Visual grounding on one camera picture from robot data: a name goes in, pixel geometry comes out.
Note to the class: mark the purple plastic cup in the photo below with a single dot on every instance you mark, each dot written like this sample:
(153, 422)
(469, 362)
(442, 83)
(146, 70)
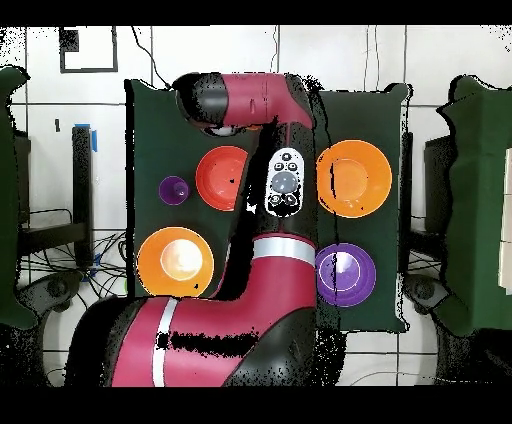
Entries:
(173, 190)

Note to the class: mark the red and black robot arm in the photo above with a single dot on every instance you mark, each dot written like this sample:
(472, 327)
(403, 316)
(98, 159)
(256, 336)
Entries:
(240, 312)

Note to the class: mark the black office chair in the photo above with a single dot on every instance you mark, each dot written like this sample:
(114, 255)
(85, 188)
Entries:
(52, 292)
(424, 290)

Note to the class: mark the red plastic bowl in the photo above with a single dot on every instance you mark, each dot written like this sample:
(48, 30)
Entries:
(218, 178)

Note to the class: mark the purple plastic bowl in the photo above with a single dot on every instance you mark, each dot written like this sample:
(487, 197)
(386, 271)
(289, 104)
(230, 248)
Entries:
(348, 274)

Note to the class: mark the black metal post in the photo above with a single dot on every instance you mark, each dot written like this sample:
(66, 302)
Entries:
(407, 200)

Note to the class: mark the large orange plastic bowl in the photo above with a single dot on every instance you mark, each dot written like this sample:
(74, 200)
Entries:
(360, 178)
(176, 284)

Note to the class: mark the black metal frame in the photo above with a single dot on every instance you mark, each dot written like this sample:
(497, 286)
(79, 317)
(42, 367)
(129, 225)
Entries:
(82, 192)

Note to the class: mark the green cloth covered table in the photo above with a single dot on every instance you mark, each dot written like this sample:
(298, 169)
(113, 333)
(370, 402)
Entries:
(480, 200)
(8, 280)

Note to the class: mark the dark green table cloth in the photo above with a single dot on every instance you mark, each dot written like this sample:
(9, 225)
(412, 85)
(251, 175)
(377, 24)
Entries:
(160, 120)

